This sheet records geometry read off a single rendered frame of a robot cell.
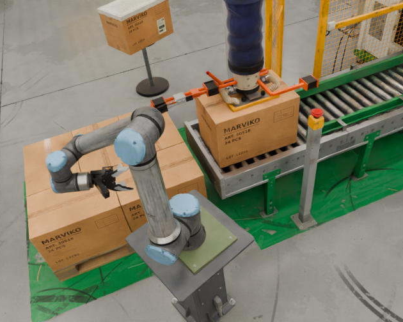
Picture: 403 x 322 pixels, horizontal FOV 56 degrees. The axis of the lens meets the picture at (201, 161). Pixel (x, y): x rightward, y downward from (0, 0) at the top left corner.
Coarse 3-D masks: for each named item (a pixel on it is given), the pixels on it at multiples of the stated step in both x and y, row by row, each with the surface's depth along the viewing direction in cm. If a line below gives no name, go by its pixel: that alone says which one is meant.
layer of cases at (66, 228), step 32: (96, 128) 312; (32, 160) 292; (96, 160) 283; (160, 160) 276; (192, 160) 272; (32, 192) 266; (96, 192) 259; (128, 192) 256; (32, 224) 245; (64, 224) 242; (96, 224) 251; (128, 224) 266; (64, 256) 259
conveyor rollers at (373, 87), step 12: (384, 72) 330; (360, 84) 315; (372, 84) 313; (384, 84) 311; (396, 84) 310; (348, 96) 305; (360, 96) 303; (372, 96) 302; (384, 96) 302; (300, 108) 307; (336, 108) 296; (348, 108) 294; (360, 108) 293; (300, 120) 294; (300, 132) 282; (204, 144) 282; (300, 144) 271; (264, 156) 268; (228, 168) 264
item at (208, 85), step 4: (212, 80) 242; (204, 84) 239; (208, 84) 240; (212, 84) 240; (216, 84) 238; (204, 88) 240; (208, 88) 237; (212, 88) 235; (216, 88) 236; (208, 92) 236; (212, 92) 238; (216, 92) 238; (208, 96) 239
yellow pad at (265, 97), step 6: (246, 96) 247; (264, 96) 245; (270, 96) 245; (276, 96) 246; (240, 102) 243; (246, 102) 243; (252, 102) 243; (258, 102) 243; (234, 108) 240; (240, 108) 241
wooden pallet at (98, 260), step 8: (120, 248) 287; (128, 248) 279; (96, 256) 271; (104, 256) 283; (112, 256) 282; (120, 256) 282; (72, 264) 267; (80, 264) 280; (88, 264) 279; (96, 264) 279; (56, 272) 266; (64, 272) 269; (72, 272) 272; (80, 272) 276
